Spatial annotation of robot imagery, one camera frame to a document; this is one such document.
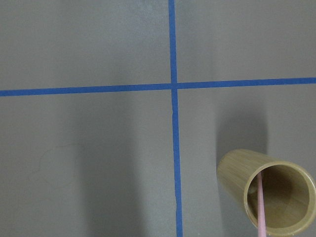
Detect pink chopstick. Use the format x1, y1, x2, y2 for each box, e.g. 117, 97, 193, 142
257, 172, 267, 237

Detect bamboo chopstick holder cup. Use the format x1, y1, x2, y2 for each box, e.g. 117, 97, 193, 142
217, 149, 316, 237

